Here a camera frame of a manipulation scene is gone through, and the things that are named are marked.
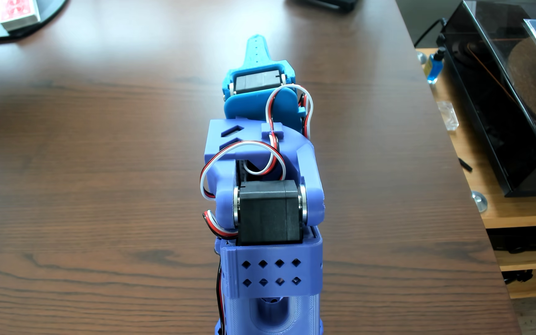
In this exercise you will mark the small blue liquid bottle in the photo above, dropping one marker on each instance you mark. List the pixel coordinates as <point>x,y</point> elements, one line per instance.
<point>434,67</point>

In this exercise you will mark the flat black device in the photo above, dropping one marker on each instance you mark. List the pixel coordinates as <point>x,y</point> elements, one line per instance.
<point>328,3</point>

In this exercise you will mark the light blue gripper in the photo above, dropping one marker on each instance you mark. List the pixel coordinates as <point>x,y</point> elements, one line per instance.
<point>257,83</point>

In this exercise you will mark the clear plastic cube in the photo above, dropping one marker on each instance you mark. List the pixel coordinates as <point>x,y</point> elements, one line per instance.
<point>448,115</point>

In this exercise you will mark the small black stick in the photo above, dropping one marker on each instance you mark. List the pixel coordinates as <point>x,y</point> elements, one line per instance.
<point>465,163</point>

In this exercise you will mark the red playing card deck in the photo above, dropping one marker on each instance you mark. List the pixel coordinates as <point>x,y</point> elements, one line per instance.
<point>16,11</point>

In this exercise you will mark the purple blue robot arm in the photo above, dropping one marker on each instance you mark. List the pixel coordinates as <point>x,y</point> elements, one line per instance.
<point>307,167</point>

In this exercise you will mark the round silver metal foot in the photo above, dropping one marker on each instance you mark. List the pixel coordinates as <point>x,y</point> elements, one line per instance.
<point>479,201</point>
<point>421,57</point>

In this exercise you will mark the light wooden cabinet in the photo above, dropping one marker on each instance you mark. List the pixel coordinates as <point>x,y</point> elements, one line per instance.
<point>510,211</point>

